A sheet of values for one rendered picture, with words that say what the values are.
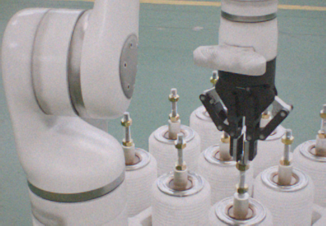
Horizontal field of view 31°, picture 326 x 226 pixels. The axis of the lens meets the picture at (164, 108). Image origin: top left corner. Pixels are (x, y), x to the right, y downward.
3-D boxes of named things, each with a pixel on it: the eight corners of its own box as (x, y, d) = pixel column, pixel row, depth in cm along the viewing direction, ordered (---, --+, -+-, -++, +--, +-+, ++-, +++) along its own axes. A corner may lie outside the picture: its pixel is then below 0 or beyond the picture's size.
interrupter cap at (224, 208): (248, 194, 92) (249, 190, 92) (276, 220, 86) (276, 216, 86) (205, 207, 90) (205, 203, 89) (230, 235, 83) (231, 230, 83)
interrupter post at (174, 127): (180, 139, 109) (180, 123, 108) (167, 139, 109) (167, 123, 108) (181, 133, 111) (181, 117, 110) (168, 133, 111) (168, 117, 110)
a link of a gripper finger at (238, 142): (244, 133, 83) (242, 156, 85) (239, 132, 84) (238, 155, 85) (237, 139, 82) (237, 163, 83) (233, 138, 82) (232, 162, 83)
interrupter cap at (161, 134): (194, 146, 106) (194, 143, 106) (151, 146, 107) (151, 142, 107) (195, 127, 113) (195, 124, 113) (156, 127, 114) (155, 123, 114)
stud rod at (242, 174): (240, 197, 87) (242, 152, 84) (246, 199, 87) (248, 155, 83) (235, 200, 87) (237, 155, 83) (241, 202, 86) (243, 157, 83)
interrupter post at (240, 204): (242, 207, 89) (244, 188, 88) (251, 216, 87) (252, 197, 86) (228, 211, 88) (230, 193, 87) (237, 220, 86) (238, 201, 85)
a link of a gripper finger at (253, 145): (246, 127, 81) (244, 160, 83) (267, 132, 79) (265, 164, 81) (250, 123, 82) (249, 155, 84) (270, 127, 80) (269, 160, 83)
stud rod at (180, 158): (180, 179, 94) (179, 136, 90) (176, 176, 94) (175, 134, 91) (184, 176, 94) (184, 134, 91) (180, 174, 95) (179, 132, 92)
